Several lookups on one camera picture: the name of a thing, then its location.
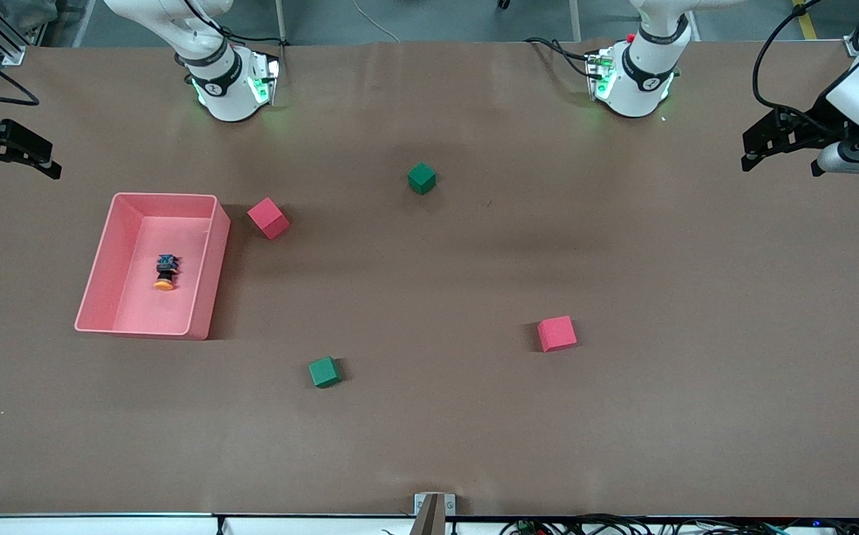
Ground orange capped black push button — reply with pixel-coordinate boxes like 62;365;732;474
153;254;180;291

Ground white floor cable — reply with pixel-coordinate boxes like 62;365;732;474
351;0;401;42

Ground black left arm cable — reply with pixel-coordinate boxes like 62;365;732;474
752;0;835;129

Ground tangled cable bundle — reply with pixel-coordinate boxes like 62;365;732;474
500;513;859;535

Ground black base cable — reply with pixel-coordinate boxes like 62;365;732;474
177;0;287;47
524;36;595;80

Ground grey crumpled cover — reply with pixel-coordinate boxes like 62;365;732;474
0;0;59;34

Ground green cube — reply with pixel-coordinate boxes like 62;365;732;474
308;356;342;389
407;162;438;195

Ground pink plastic bin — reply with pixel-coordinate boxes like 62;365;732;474
74;192;231;341

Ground black left base cable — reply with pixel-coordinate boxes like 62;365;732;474
524;36;595;80

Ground pink cube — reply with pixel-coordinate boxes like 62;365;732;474
537;315;578;353
247;197;291;240

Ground black right base cable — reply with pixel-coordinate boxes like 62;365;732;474
177;0;287;47

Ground brown table cover sheet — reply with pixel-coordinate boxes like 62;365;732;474
0;41;859;518

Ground metal bracket with pole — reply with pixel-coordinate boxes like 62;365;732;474
412;492;457;535

